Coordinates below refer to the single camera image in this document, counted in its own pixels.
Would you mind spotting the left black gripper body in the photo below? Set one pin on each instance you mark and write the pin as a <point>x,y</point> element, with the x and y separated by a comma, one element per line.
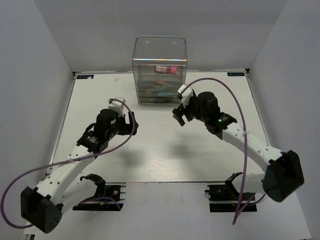
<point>121,127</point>

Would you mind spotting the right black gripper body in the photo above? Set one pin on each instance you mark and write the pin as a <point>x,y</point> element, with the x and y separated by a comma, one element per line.
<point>193,111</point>

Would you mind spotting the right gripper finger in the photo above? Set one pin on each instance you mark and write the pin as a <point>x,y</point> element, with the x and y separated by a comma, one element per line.
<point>180,110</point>
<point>179,119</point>

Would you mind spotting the blue highlighter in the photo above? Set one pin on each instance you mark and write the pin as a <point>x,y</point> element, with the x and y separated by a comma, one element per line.
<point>166,94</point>

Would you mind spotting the orange highlighter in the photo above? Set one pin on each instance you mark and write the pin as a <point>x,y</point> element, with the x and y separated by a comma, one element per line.
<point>163,82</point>

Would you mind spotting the pink glue bottle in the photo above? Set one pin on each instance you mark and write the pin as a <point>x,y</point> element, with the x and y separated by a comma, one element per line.
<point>172,70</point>

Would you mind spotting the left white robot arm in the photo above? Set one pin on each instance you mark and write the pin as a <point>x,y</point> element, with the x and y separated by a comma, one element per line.
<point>44,205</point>

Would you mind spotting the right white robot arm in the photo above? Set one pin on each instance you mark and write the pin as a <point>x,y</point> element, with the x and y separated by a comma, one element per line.
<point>281,171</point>

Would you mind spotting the clear drawer organizer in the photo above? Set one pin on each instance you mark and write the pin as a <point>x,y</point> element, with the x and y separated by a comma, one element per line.
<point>152,50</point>

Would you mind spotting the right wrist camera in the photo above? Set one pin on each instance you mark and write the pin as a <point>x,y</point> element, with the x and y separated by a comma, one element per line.
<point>184,94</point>

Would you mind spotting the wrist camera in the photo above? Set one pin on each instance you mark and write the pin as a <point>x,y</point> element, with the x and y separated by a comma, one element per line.
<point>117,105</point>
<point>184,94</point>

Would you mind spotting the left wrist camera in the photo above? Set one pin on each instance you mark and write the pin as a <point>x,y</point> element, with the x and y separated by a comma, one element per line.
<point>117,105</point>

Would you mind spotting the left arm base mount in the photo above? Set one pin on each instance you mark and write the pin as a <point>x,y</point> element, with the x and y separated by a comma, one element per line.
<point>108,197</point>

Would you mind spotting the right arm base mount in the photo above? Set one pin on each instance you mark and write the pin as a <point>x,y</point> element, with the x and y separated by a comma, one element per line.
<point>223,196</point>

